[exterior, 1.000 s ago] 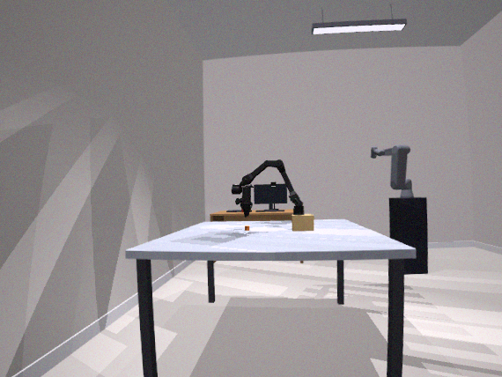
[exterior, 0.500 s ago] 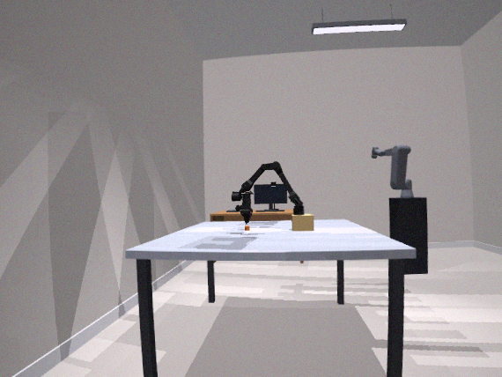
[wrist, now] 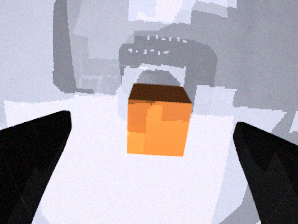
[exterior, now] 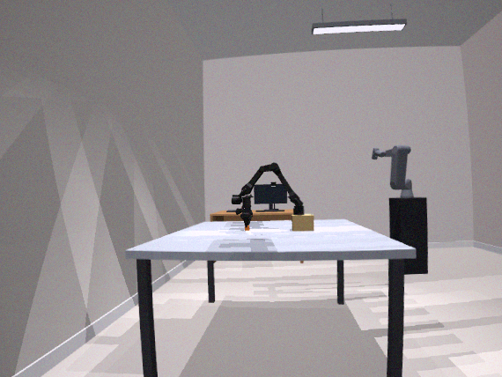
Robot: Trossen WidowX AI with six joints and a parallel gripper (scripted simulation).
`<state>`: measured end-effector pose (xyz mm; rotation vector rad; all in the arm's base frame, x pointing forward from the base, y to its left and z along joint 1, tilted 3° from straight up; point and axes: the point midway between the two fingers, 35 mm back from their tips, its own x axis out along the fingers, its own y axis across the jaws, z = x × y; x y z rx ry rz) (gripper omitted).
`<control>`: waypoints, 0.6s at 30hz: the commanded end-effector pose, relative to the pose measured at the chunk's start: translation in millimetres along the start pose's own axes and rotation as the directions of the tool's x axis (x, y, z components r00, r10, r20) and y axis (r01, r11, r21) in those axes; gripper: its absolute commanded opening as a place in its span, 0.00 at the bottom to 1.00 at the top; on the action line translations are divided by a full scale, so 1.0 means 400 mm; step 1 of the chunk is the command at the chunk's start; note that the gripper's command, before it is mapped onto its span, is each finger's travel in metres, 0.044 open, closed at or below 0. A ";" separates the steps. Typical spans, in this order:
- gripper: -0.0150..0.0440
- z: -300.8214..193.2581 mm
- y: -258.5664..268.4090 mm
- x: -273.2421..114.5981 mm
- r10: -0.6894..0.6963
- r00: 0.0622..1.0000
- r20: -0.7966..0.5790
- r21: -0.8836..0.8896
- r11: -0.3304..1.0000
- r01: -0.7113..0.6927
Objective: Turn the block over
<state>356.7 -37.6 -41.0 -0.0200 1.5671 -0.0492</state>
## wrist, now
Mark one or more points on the orange block with dark square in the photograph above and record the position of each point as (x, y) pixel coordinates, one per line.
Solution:
(158, 120)

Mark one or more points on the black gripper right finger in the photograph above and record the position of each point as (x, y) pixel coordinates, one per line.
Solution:
(270, 165)

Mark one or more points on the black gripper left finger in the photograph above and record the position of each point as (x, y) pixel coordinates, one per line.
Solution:
(29, 153)

